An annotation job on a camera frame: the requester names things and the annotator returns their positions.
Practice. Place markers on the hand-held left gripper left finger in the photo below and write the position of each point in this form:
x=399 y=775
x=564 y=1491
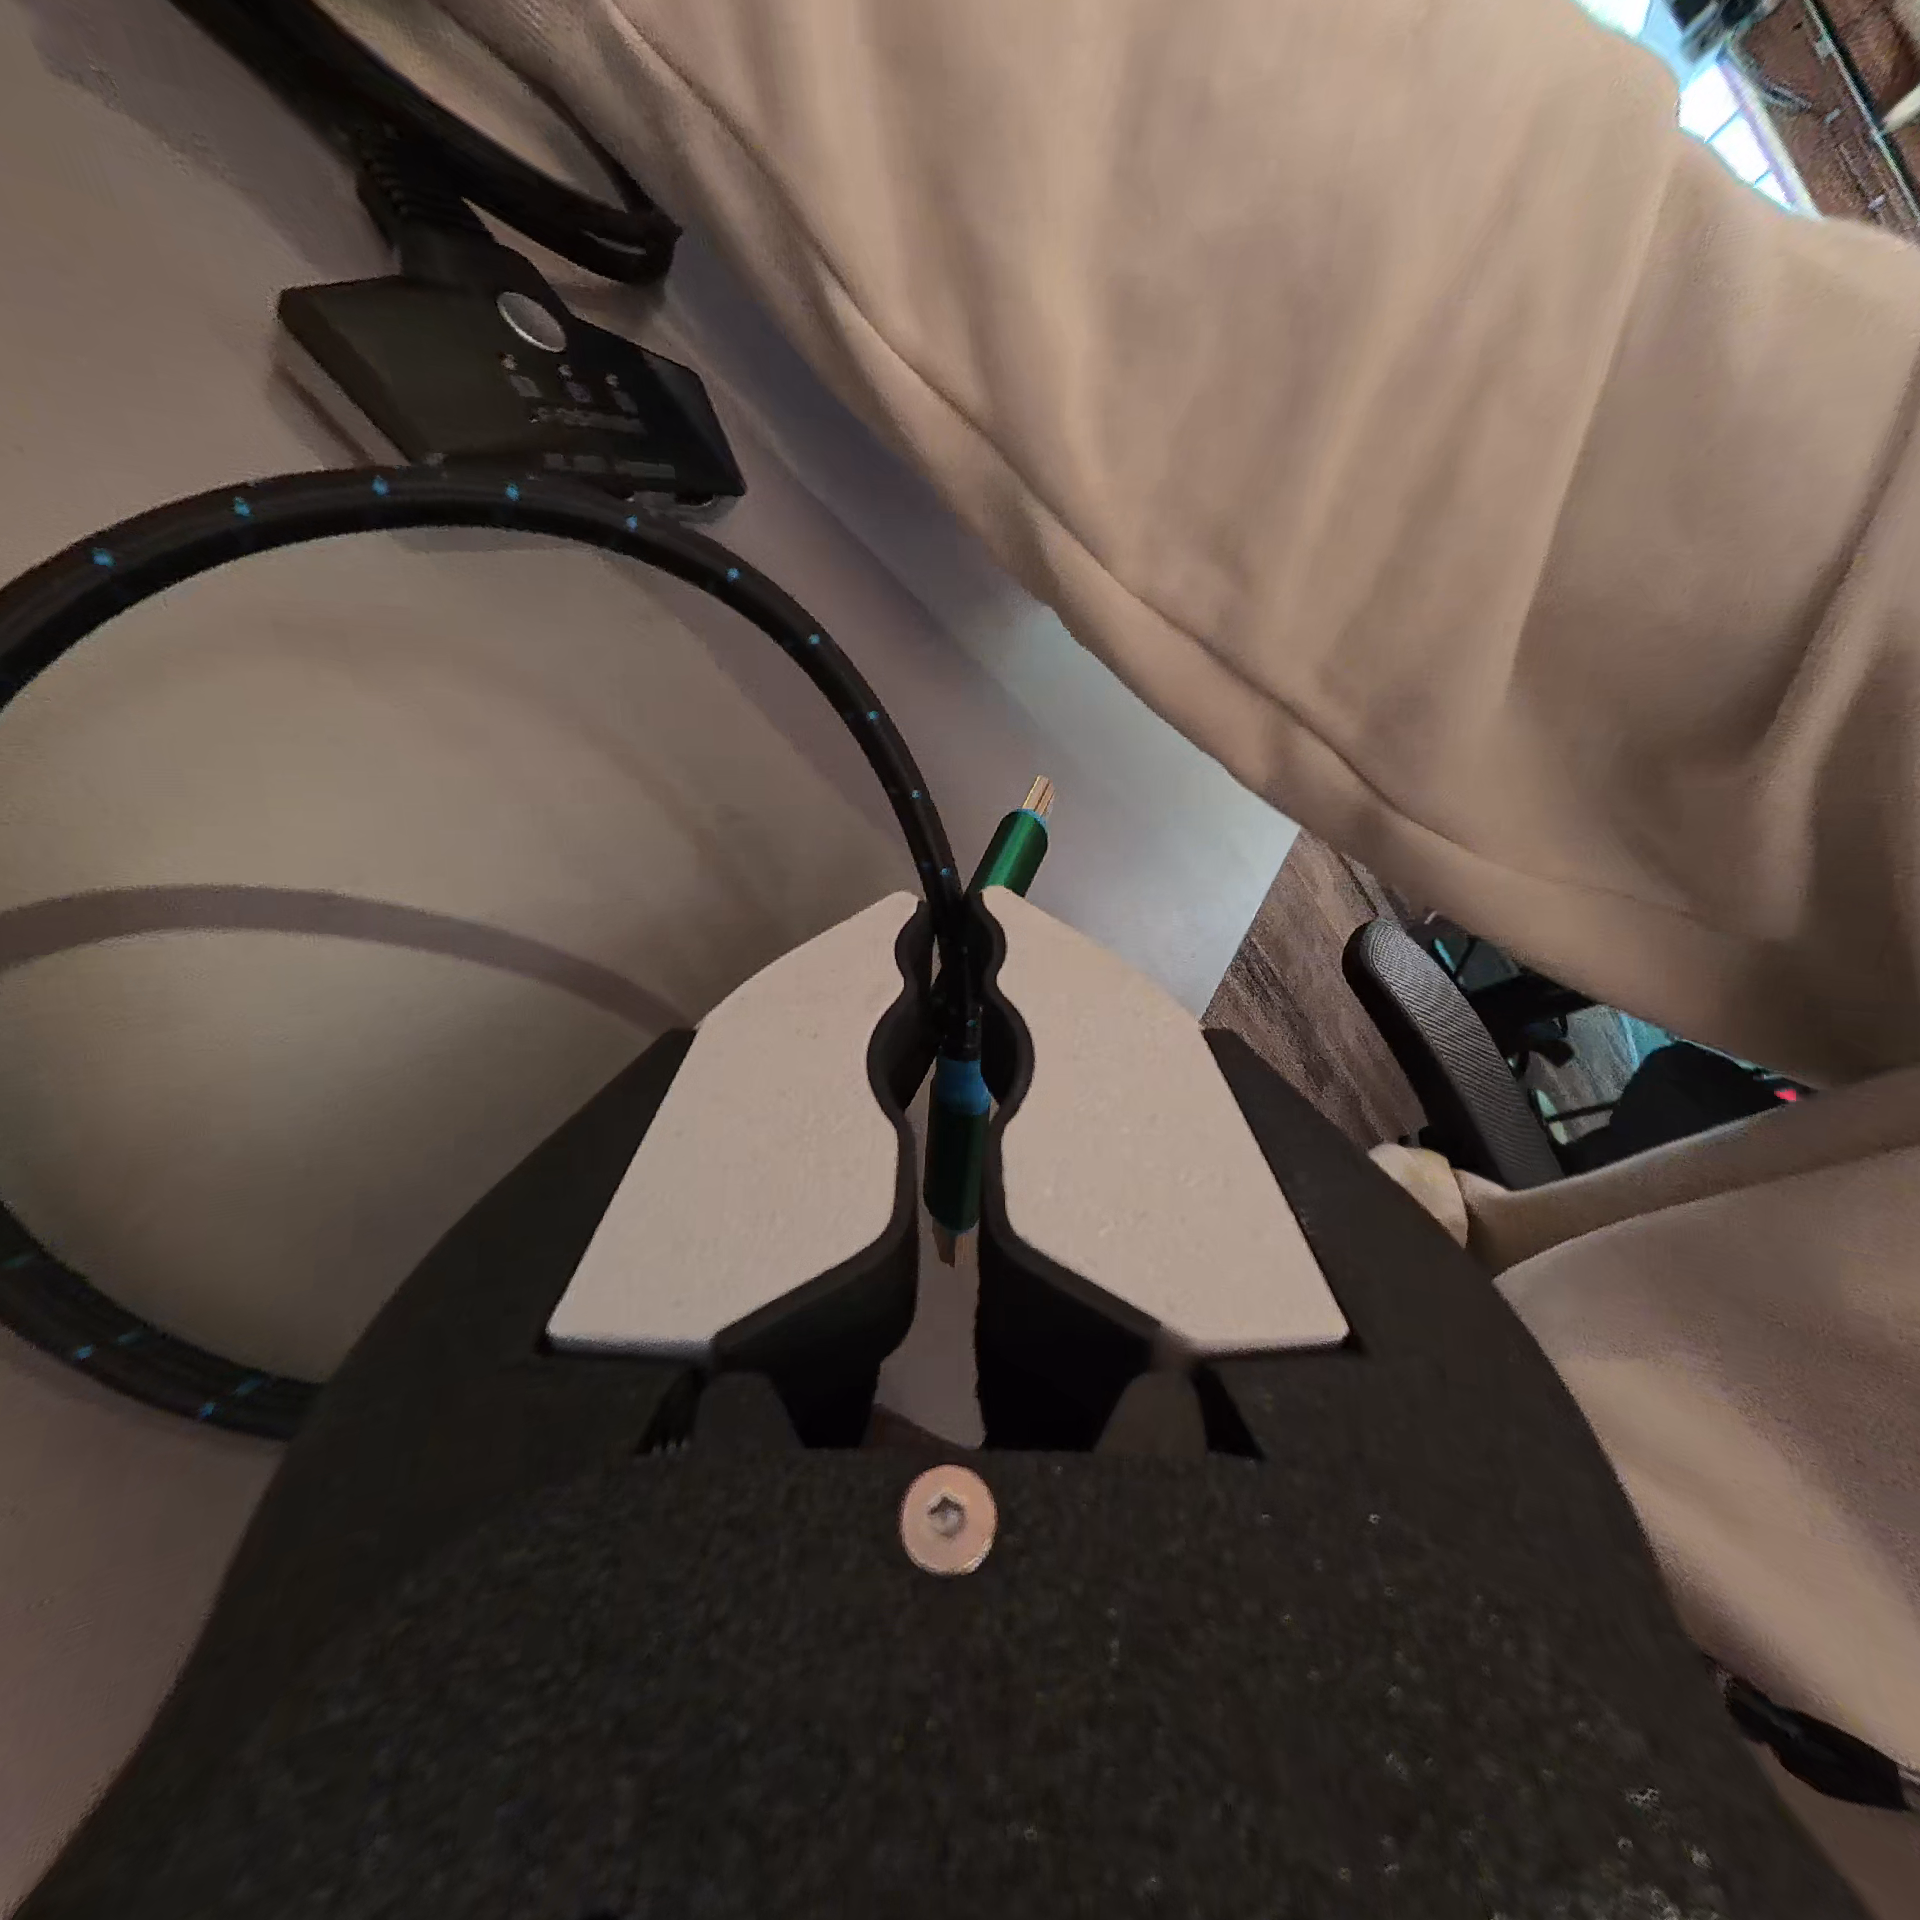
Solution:
x=721 y=1185

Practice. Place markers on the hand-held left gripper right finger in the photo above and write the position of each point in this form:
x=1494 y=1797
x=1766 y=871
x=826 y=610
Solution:
x=1154 y=1185

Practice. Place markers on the black video switch box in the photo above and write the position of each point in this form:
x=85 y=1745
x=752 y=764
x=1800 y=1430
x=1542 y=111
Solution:
x=494 y=390

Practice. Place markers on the black office chair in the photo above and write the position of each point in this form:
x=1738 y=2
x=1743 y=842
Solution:
x=1447 y=1050

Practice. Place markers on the person's beige hoodie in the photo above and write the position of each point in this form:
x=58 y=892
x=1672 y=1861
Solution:
x=1724 y=1349

